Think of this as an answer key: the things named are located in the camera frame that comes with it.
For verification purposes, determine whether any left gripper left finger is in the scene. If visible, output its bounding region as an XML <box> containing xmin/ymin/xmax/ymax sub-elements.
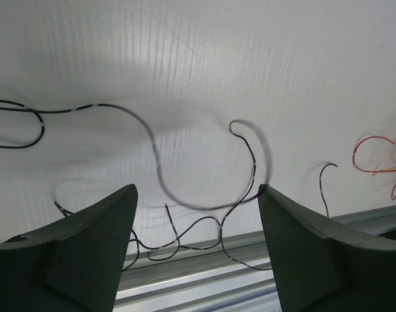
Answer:
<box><xmin>0</xmin><ymin>184</ymin><xmax>138</xmax><ymax>311</ymax></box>

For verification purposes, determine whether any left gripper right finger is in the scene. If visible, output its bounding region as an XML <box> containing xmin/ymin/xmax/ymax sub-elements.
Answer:
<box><xmin>258</xmin><ymin>185</ymin><xmax>396</xmax><ymax>311</ymax></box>

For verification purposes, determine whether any coloured wire bundle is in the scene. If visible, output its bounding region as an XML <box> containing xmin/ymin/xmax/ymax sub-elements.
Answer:
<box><xmin>352</xmin><ymin>128</ymin><xmax>396</xmax><ymax>202</ymax></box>

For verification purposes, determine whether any aluminium rail frame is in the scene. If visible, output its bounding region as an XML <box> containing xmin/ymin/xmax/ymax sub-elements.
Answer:
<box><xmin>114</xmin><ymin>203</ymin><xmax>396</xmax><ymax>312</ymax></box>

